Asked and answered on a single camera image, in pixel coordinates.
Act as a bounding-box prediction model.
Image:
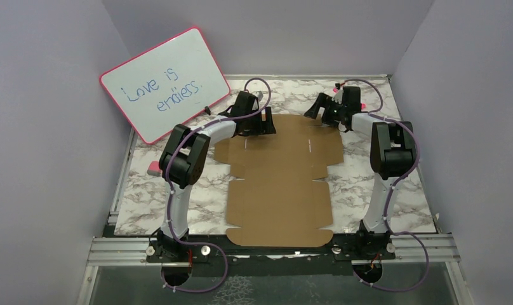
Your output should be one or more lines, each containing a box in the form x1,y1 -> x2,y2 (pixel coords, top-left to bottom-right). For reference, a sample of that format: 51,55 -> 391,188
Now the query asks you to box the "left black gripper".
243,107 -> 276,136

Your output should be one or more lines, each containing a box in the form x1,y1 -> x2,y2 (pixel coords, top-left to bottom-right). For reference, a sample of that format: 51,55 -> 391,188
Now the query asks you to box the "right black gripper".
303,93 -> 345,128

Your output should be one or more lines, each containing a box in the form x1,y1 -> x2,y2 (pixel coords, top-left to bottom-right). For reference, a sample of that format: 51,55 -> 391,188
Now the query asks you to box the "brown cardboard box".
214,114 -> 343,248

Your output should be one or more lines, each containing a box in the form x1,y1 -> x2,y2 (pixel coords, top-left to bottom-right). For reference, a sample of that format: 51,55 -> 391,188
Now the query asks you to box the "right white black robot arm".
304,86 -> 419,259

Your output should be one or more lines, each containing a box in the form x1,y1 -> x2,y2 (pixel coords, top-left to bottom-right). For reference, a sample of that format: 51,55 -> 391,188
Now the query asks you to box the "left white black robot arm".
154,91 -> 276,261

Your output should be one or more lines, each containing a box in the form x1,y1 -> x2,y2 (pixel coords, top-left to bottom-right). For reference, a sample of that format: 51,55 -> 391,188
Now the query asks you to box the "pink highlighter marker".
342,86 -> 365,111

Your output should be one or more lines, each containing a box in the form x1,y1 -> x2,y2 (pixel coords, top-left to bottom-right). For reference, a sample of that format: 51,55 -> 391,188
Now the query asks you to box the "pink framed whiteboard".
99,27 -> 230,144

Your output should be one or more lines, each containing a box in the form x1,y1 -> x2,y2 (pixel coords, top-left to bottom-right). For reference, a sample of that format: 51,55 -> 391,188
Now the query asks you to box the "pink whiteboard eraser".
147,161 -> 162,177

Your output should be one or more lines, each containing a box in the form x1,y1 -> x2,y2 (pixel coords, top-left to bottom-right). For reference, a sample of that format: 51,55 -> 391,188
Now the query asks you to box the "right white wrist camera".
332,83 -> 344,105

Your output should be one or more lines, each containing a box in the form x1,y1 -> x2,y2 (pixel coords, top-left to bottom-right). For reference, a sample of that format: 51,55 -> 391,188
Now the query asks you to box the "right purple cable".
336,79 -> 430,294

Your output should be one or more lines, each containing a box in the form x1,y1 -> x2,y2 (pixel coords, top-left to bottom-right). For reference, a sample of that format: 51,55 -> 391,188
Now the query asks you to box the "purple cable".
159,77 -> 272,295
336,79 -> 430,294

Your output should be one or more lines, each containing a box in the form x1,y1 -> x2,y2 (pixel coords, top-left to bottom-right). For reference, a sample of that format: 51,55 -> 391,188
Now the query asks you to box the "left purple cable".
159,77 -> 272,295

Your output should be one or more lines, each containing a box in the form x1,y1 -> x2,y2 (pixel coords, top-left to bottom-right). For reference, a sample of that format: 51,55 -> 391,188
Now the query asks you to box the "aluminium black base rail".
77,234 -> 473,304

